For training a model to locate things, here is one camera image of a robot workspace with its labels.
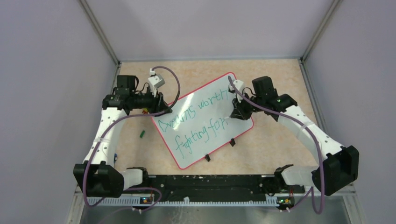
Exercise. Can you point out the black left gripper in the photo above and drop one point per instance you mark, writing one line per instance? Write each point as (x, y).
(159, 104)

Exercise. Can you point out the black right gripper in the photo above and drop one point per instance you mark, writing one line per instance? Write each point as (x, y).
(239, 111)

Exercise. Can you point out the pink framed whiteboard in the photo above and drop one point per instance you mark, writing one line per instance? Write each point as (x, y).
(197, 127)

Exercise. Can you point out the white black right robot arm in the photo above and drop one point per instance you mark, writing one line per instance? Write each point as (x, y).
(337, 165)

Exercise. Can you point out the black whiteboard foot clip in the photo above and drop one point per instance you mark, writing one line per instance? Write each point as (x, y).
(207, 157)
(232, 142)

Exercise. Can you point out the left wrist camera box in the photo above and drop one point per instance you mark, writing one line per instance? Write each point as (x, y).
(155, 81)

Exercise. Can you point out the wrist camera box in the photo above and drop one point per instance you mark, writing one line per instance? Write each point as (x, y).
(237, 89)
(155, 81)

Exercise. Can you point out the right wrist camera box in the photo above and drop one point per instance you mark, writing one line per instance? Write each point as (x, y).
(237, 89)

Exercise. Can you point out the aluminium frame rail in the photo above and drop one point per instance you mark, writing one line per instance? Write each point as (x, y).
(117, 71)

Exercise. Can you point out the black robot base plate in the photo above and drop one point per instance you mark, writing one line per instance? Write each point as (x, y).
(216, 188)

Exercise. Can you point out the white slotted cable duct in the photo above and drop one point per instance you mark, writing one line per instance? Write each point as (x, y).
(136, 201)

